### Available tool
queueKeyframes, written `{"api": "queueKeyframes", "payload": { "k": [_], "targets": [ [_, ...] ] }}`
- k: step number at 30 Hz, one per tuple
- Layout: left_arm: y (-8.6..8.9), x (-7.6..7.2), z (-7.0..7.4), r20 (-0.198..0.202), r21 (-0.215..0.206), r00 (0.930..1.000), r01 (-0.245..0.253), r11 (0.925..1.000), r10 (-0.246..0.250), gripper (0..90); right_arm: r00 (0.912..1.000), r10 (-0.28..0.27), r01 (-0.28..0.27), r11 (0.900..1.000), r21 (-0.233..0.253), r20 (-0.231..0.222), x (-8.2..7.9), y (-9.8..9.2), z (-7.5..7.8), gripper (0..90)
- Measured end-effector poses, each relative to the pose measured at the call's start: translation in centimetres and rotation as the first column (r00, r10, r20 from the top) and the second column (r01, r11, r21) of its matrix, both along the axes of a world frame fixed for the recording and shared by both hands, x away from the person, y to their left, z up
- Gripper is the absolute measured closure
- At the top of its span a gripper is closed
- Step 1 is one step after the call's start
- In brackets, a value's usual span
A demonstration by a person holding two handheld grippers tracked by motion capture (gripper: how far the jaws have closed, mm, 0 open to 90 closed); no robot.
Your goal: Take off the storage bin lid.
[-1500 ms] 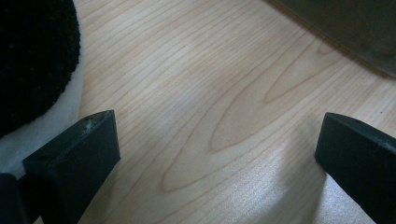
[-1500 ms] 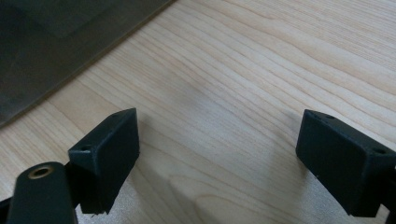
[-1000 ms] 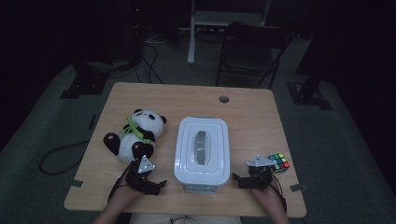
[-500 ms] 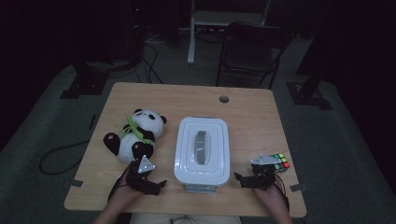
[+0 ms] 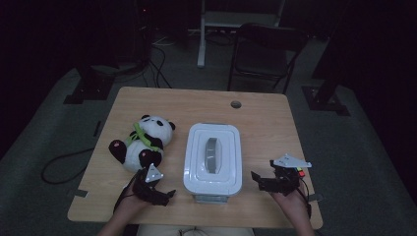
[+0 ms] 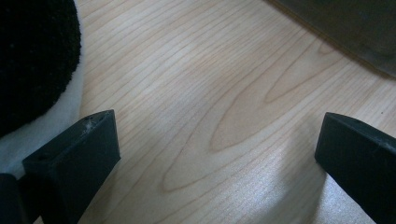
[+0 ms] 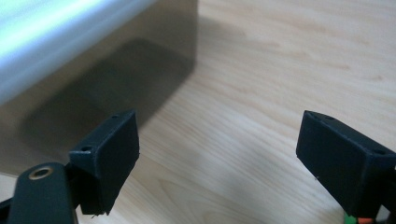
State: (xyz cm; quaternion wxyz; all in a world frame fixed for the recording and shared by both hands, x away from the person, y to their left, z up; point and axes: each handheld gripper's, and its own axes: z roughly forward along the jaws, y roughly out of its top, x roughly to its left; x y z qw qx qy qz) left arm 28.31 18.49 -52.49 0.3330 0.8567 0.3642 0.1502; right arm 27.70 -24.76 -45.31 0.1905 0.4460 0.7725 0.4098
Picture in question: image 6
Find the panda plush toy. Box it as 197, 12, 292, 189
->
0, 0, 86, 180

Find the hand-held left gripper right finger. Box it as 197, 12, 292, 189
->
314, 111, 396, 224

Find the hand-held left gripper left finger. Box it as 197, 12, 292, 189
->
21, 108, 122, 224

